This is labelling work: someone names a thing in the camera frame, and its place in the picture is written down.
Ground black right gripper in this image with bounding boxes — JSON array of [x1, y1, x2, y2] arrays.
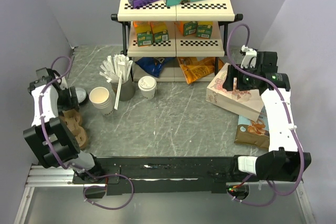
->
[[222, 64, 260, 91]]

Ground paper takeout bag orange handles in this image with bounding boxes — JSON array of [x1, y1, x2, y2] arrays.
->
[[206, 63, 264, 121]]

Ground white plastic cup lid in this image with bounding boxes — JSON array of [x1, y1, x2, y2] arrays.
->
[[138, 76, 156, 91]]

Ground white paper coffee cup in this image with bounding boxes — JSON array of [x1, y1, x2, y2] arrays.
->
[[139, 87, 156, 100]]

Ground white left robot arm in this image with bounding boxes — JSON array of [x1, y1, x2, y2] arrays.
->
[[23, 68, 104, 183]]

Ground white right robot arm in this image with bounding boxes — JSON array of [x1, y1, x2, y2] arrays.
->
[[223, 46, 311, 182]]

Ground stack of white lids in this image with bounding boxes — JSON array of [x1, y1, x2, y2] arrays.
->
[[75, 87, 87, 104]]

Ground brown cardboard cup carrier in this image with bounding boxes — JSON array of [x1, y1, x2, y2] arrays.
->
[[60, 109, 89, 150]]

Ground stack of white paper cups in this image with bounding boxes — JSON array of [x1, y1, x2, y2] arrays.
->
[[89, 87, 113, 116]]

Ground orange snack bag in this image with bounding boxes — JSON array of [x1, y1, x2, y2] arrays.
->
[[177, 57, 216, 84]]

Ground green orange box far right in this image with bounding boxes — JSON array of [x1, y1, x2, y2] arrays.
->
[[196, 21, 213, 39]]

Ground green orange box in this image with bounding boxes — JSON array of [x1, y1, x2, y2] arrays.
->
[[133, 21, 153, 47], [150, 22, 169, 43], [196, 21, 213, 39], [175, 21, 197, 36]]

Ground bundle of wrapped white straws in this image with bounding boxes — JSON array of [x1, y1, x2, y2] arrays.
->
[[99, 54, 133, 110]]

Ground grey straw holder cup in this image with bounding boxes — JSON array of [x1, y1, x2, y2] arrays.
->
[[110, 77, 135, 101]]

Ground brown chips bag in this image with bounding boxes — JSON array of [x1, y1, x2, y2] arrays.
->
[[234, 108, 270, 150]]

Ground blue snack bag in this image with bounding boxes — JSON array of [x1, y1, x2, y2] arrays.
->
[[135, 57, 174, 78]]

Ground cream two-tier shelf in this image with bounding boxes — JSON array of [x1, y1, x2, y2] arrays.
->
[[111, 0, 243, 82]]

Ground green orange box far left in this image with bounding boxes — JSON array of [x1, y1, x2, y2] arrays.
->
[[133, 21, 153, 47]]

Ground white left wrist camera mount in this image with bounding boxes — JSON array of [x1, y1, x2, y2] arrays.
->
[[58, 77, 68, 90]]

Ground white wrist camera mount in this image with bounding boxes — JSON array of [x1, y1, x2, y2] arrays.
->
[[58, 77, 68, 90], [240, 45, 257, 69]]

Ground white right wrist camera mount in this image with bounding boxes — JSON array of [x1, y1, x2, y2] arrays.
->
[[240, 45, 257, 69]]

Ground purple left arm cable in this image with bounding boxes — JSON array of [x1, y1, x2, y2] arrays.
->
[[38, 56, 134, 210]]

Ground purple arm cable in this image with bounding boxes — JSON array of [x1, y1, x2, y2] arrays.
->
[[38, 56, 134, 210], [226, 24, 305, 206]]

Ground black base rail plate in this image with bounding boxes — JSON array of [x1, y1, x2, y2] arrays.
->
[[25, 156, 302, 196]]

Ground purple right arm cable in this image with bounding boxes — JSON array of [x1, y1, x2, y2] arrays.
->
[[226, 24, 305, 206]]

